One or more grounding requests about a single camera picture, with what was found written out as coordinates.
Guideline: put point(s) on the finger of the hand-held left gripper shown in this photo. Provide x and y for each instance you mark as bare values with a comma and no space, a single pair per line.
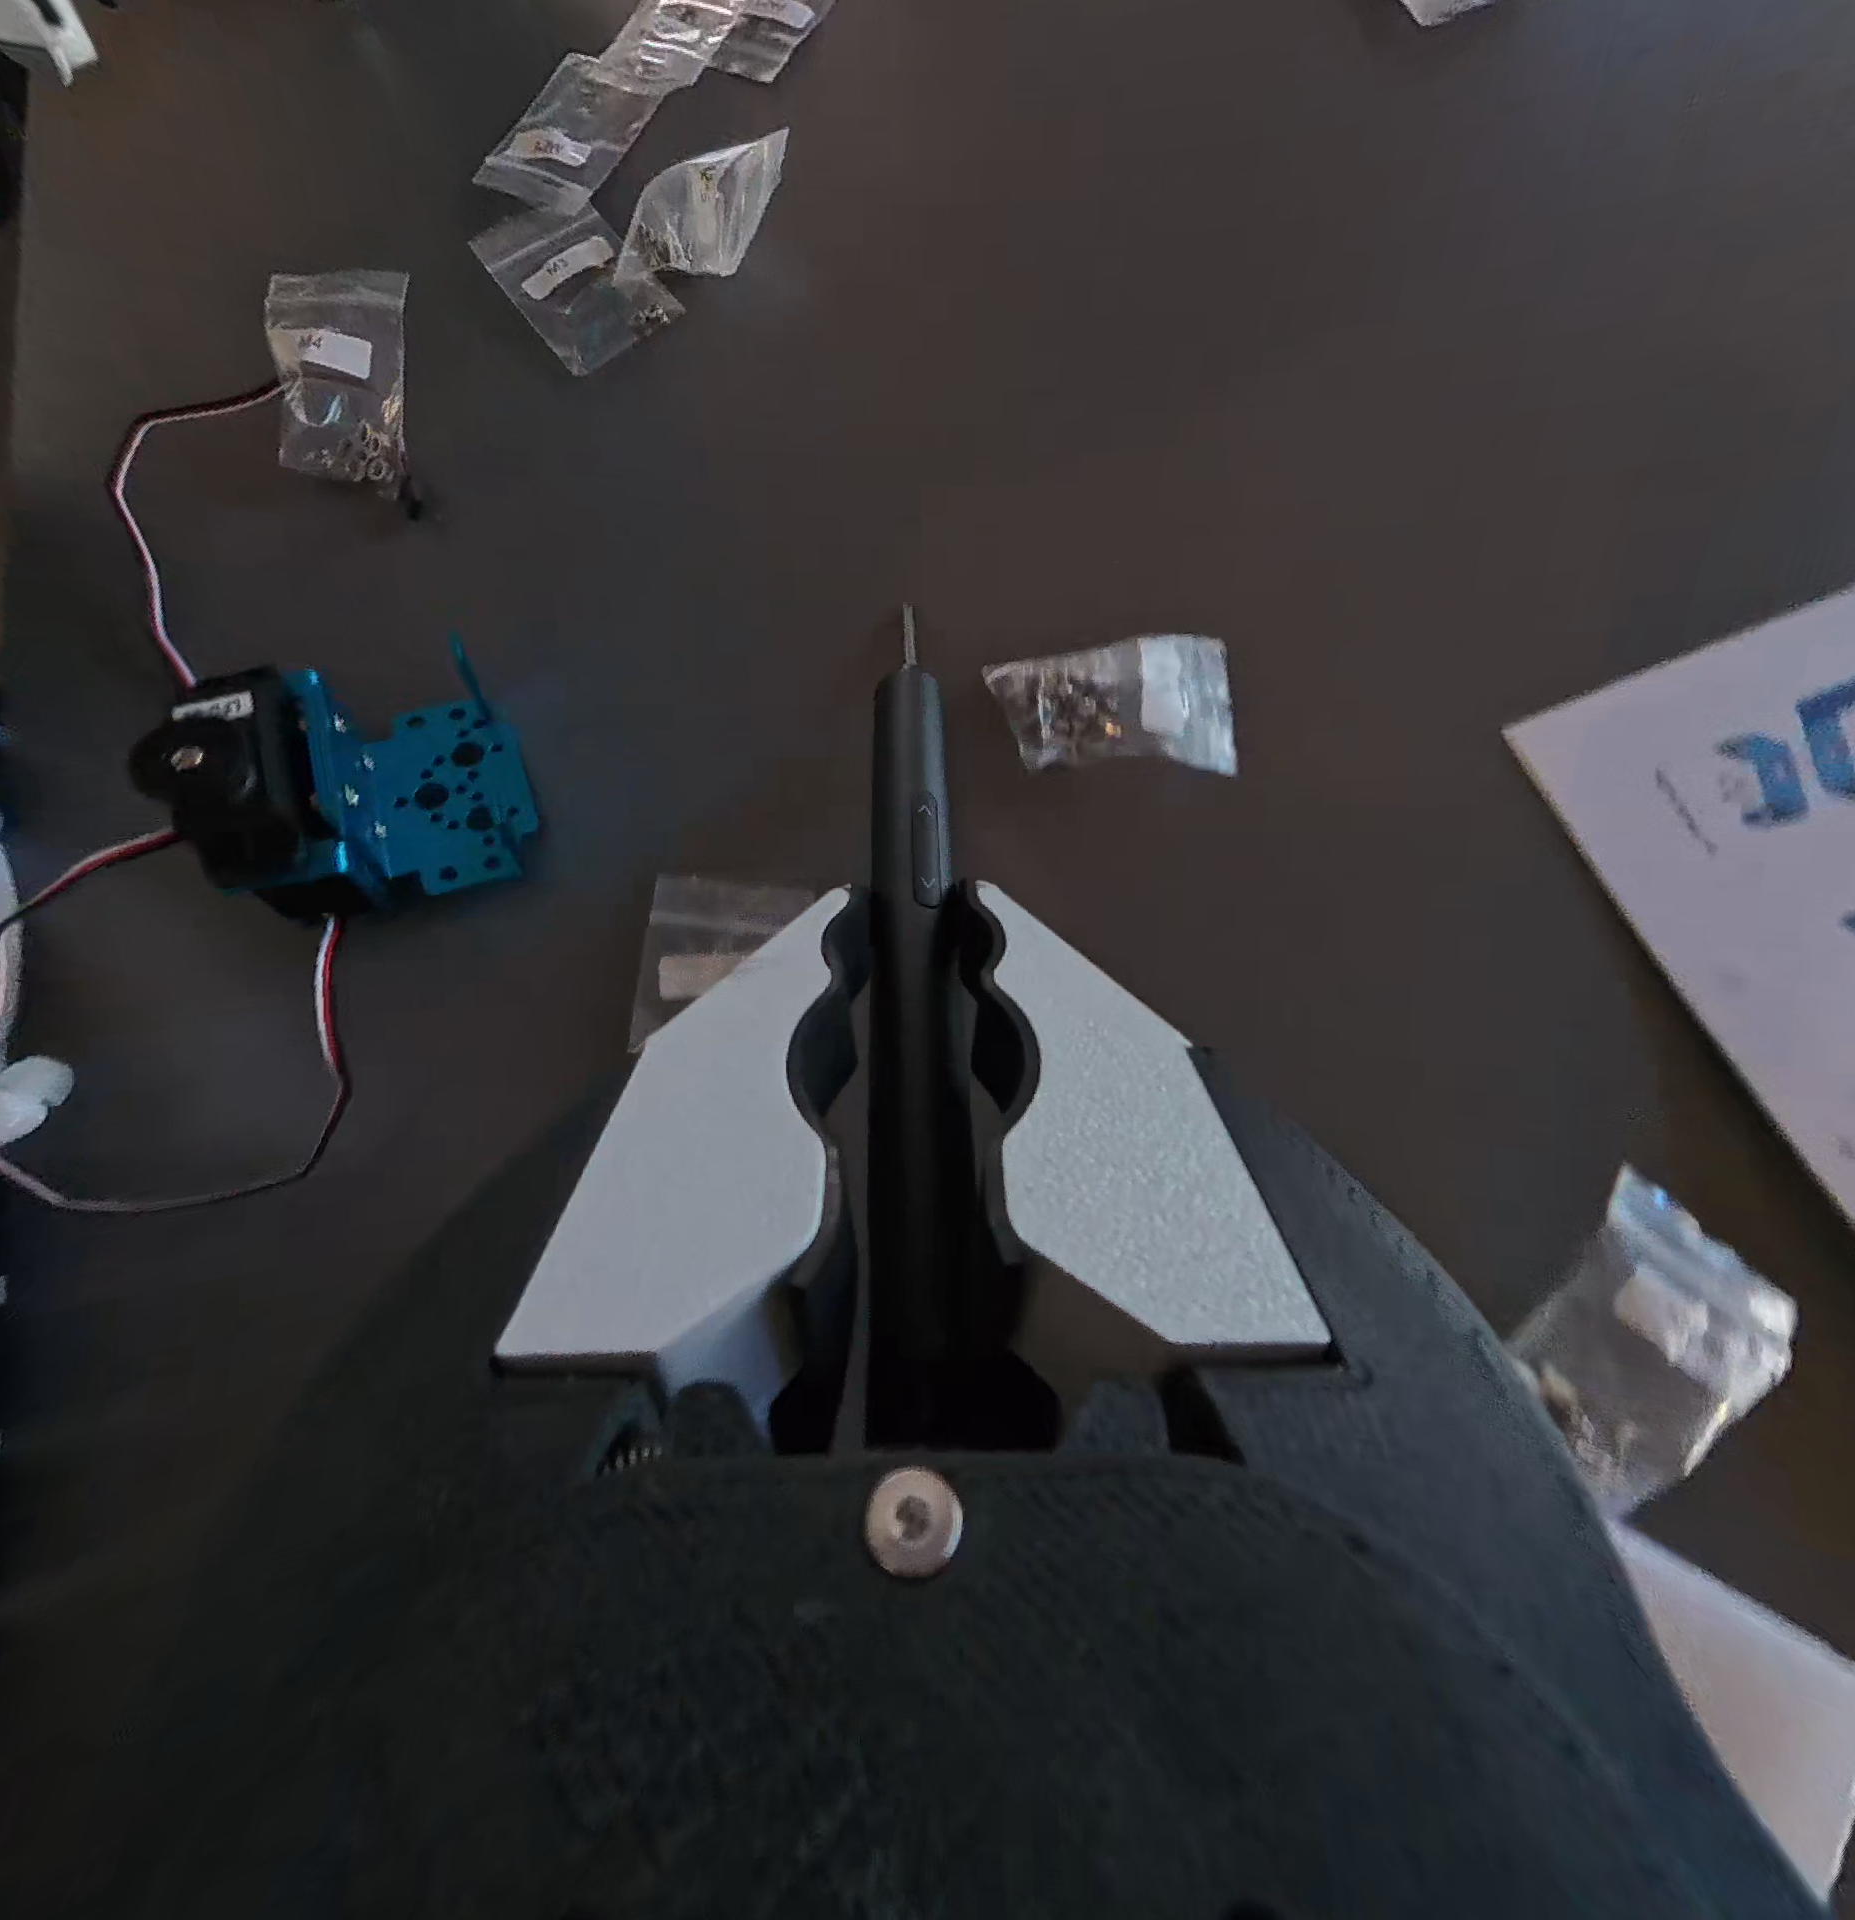
67,31

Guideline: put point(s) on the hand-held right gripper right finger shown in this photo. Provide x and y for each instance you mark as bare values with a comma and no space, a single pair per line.
1152,1184

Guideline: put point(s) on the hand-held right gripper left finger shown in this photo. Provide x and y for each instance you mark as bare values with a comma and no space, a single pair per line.
673,1200

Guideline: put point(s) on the black electric screwdriver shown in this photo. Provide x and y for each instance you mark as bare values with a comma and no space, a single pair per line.
914,840

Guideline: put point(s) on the black servo with blue bracket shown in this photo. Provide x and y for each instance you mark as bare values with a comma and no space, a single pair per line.
416,810

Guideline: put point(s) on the dark grey desk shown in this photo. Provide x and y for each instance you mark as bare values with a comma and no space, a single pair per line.
1242,373

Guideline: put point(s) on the flat clear bag white label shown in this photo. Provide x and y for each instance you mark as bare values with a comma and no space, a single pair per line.
701,948

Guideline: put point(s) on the clear bag of dark screws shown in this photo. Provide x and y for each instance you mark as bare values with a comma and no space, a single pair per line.
1152,705

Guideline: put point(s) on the crumpled clear parts bag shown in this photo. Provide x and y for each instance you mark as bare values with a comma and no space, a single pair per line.
1660,1338

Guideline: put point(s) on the cluster of clear screw bags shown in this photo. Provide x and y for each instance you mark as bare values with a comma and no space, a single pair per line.
569,284

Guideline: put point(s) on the white blue instruction manual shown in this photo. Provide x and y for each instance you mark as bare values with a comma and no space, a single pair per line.
1690,929

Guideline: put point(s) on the white foam sheet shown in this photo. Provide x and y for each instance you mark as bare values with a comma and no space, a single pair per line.
1751,1698

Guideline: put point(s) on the small clear plastic bag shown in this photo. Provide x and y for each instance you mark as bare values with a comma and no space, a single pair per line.
1446,9

